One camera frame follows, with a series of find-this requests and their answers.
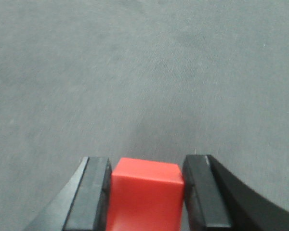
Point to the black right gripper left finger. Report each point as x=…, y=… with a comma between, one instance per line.
x=82, y=204

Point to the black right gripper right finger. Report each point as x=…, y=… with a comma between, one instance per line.
x=216, y=200

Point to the red magnetic cube block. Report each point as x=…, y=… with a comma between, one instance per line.
x=145, y=196

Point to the black fabric table mat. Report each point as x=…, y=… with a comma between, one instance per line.
x=146, y=79

